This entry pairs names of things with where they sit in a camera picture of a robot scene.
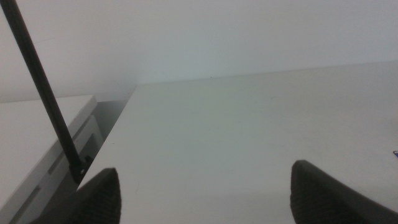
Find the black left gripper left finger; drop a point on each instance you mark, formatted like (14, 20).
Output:
(99, 202)

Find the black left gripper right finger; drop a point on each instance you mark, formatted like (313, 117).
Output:
(317, 199)

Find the black pole clamp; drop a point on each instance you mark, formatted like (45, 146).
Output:
(78, 171)

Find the white side cabinet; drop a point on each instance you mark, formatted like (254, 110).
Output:
(25, 140)

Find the black slanted pole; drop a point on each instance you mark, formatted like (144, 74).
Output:
(38, 77)

